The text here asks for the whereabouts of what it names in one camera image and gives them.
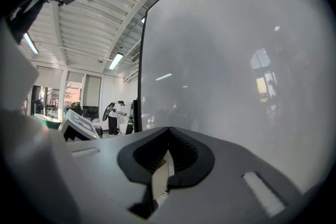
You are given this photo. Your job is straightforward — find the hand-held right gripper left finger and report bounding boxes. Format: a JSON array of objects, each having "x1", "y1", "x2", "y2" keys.
[{"x1": 4, "y1": 127, "x2": 170, "y2": 224}]

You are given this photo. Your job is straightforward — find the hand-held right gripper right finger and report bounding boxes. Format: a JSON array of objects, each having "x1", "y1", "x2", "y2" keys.
[{"x1": 148, "y1": 127, "x2": 302, "y2": 224}]

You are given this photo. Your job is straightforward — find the large white board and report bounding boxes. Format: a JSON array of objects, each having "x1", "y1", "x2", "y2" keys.
[{"x1": 132, "y1": 0, "x2": 333, "y2": 195}]

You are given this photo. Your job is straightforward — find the dark green tub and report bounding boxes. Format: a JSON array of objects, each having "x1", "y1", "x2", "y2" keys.
[{"x1": 33, "y1": 112, "x2": 61, "y2": 131}]

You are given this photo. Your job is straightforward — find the white roller blind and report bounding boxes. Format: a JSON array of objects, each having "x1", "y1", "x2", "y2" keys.
[
  {"x1": 36, "y1": 67, "x2": 64, "y2": 89},
  {"x1": 83, "y1": 75, "x2": 102, "y2": 108},
  {"x1": 67, "y1": 72, "x2": 85, "y2": 83}
]

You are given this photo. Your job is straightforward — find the beige storage box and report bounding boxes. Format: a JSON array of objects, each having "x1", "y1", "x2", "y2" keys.
[{"x1": 151, "y1": 157, "x2": 175, "y2": 201}]

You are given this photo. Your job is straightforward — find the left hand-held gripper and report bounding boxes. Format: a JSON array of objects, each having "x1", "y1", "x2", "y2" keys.
[{"x1": 58, "y1": 109, "x2": 103, "y2": 143}]

